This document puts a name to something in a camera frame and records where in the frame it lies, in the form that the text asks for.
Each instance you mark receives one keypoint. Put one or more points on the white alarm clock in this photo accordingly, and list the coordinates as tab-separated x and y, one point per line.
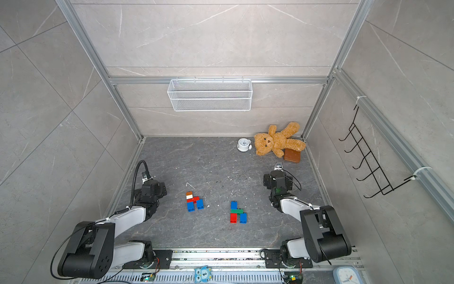
244	145

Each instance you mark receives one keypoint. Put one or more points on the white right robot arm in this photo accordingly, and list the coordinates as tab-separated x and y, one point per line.
324	237

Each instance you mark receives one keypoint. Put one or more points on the green lego brick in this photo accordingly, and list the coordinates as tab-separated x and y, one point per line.
237	211

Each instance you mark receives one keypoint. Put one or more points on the blue owl figurine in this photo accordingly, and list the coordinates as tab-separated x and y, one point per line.
203	275

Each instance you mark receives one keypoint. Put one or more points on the brown leather wallet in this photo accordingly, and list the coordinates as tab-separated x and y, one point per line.
292	155

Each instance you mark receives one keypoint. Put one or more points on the red long lego brick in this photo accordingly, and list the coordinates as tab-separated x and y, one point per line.
194	199

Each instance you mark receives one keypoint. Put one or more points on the white blue desk clock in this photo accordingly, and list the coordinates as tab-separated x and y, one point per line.
347	275

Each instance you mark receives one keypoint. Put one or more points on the black wire hook rack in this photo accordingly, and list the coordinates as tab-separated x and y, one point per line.
369	161

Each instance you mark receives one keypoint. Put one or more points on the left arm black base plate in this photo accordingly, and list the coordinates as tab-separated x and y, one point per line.
158	258

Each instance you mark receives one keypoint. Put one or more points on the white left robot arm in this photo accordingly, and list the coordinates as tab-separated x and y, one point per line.
91	251

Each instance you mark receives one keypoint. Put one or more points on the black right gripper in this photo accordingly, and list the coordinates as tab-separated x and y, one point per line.
268	181

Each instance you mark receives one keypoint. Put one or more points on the white wire mesh basket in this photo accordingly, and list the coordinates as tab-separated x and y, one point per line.
210	94

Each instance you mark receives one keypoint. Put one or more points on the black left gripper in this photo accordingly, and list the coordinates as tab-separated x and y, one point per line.
162	189

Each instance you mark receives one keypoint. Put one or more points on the brown teddy bear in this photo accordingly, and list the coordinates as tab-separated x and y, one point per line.
276	142

